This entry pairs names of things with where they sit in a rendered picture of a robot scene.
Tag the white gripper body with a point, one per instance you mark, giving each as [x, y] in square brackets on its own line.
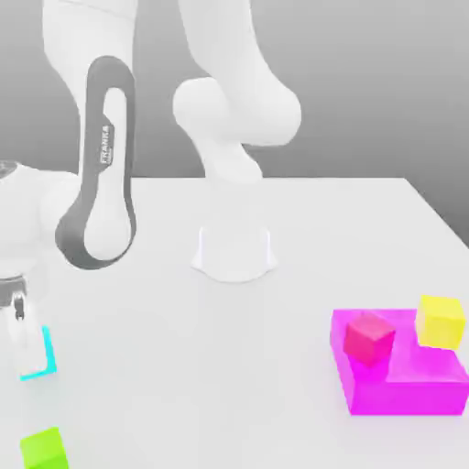
[30, 348]

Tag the large magenta box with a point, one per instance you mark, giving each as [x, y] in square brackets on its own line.
[403, 397]

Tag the small yellow cube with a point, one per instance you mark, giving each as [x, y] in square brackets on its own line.
[439, 322]

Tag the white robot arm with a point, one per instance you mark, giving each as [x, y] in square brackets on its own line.
[234, 110]

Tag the small red cube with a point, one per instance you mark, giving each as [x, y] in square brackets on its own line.
[368, 339]

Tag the small cyan cube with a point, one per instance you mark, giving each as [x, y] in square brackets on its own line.
[50, 351]

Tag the small green cube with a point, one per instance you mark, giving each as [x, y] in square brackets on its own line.
[41, 447]

